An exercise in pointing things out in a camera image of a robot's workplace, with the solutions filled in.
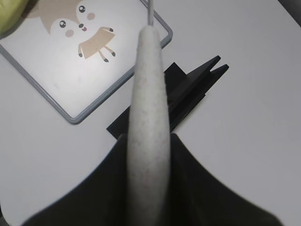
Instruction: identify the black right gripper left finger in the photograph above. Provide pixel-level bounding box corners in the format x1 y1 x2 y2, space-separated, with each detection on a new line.
24 134 127 226

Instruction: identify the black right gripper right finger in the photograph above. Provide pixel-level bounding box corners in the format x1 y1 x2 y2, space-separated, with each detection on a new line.
170 133 282 226

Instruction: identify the white-handled kitchen knife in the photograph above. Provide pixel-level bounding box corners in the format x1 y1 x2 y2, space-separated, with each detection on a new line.
127 0 170 226

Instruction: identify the yellow plastic banana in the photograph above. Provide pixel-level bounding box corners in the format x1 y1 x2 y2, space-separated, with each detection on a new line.
0 0 29 35

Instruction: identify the black knife stand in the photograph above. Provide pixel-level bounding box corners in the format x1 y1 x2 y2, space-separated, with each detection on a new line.
106 55 230 140

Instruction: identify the white grey-rimmed cutting board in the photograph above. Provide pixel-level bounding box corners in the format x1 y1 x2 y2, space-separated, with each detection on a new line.
0 0 173 125

